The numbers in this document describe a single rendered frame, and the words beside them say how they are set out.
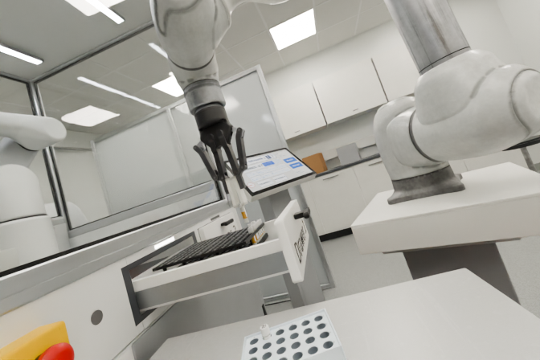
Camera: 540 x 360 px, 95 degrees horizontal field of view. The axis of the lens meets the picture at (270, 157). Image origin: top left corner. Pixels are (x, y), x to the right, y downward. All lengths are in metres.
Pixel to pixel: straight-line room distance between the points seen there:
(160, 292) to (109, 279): 0.09
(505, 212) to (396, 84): 3.51
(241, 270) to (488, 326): 0.35
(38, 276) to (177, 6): 0.44
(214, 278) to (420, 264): 0.54
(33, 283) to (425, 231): 0.69
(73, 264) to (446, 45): 0.80
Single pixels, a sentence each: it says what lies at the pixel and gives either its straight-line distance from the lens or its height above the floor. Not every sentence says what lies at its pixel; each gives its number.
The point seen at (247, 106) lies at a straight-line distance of 2.35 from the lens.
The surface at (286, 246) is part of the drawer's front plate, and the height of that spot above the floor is 0.88.
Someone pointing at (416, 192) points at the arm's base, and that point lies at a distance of 0.77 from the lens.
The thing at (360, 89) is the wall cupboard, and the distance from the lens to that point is 3.96.
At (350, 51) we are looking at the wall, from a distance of 4.53.
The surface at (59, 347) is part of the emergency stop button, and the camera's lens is 0.44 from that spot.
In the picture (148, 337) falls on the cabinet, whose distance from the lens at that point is 0.66.
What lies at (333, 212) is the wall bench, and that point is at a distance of 3.51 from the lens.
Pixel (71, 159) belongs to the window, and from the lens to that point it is 0.62.
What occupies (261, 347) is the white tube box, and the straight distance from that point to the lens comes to 0.41.
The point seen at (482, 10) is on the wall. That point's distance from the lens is 5.16.
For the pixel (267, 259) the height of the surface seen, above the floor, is 0.87.
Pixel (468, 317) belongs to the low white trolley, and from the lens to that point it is 0.44.
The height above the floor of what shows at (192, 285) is 0.86.
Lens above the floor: 1.00
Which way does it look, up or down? 6 degrees up
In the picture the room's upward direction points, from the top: 18 degrees counter-clockwise
